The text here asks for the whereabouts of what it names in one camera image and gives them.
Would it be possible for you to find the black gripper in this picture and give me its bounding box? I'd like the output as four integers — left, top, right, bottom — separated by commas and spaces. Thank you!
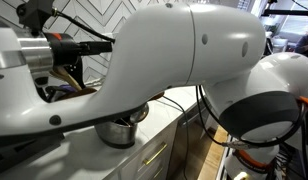
43, 32, 113, 66

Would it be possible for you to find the steel utensil holder pot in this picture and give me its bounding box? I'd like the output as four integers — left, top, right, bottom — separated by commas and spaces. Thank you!
93, 103, 150, 150

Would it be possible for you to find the light wooden spoon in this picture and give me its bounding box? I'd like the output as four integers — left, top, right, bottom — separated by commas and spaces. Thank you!
49, 65, 82, 92

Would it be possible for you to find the purple bowl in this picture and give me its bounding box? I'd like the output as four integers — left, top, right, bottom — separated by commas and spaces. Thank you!
43, 84, 78, 103

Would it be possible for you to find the silver metal ladle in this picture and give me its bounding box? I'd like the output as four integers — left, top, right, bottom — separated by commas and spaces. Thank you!
128, 103, 150, 124

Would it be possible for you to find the glossy brown wooden spoon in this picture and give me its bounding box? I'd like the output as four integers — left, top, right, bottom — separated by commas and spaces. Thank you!
148, 91, 166, 101

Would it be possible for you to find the black microwave oven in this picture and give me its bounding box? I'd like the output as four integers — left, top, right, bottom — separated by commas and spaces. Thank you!
0, 133, 65, 176

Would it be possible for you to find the wooden plank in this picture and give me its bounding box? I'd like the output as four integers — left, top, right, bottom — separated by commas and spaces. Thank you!
197, 125, 230, 180

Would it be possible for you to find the black tripod crossbar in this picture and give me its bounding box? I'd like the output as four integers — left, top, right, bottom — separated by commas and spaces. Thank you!
262, 0, 308, 22

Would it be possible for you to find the person in background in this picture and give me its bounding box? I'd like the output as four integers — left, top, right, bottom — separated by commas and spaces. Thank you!
295, 28, 308, 56

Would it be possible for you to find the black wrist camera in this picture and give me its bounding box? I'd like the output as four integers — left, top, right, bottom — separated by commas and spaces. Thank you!
16, 0, 55, 29

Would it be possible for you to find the gold drawer handle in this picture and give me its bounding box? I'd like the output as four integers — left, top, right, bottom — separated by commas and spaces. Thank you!
142, 142, 168, 166
153, 166, 164, 179

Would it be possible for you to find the steel appliance door handle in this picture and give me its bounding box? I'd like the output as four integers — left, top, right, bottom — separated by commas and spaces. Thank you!
178, 99, 208, 129

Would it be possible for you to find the long dark power cable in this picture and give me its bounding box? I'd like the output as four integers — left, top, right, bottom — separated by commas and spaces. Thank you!
162, 95, 190, 180

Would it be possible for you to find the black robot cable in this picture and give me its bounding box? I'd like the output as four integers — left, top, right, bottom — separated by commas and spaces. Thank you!
195, 84, 308, 149

